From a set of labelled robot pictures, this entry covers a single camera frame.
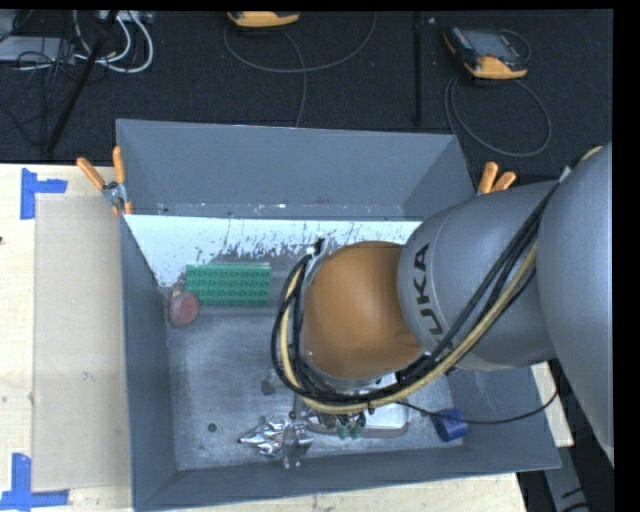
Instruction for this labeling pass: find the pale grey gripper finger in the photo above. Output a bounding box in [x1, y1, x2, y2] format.
[284, 427, 303, 469]

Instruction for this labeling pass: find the crumpled silver foil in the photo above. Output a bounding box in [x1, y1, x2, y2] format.
[238, 416, 315, 459]

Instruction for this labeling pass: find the clear rectangular tray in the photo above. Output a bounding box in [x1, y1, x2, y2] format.
[305, 399, 413, 441]

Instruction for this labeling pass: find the grey metal bin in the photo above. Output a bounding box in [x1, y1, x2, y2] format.
[115, 118, 562, 512]

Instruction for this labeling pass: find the blue plastic cap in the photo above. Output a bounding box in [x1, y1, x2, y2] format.
[430, 407, 471, 443]

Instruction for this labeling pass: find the dark green flat block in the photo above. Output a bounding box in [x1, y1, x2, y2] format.
[184, 263, 273, 308]

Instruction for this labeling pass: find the red-brown round disc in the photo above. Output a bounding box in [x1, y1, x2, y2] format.
[168, 290, 202, 329]

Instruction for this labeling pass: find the brown cardboard board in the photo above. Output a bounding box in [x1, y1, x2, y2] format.
[31, 193, 133, 494]

